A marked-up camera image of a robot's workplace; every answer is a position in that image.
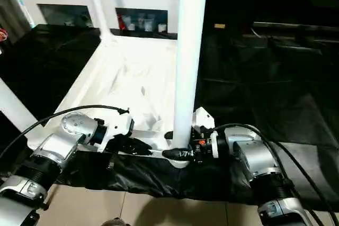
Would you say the black work mat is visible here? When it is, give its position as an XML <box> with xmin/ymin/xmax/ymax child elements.
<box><xmin>0</xmin><ymin>25</ymin><xmax>339</xmax><ymax>208</ymax></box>

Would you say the white plastic table top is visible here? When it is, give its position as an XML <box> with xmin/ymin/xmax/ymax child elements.
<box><xmin>26</xmin><ymin>34</ymin><xmax>190</xmax><ymax>169</ymax></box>

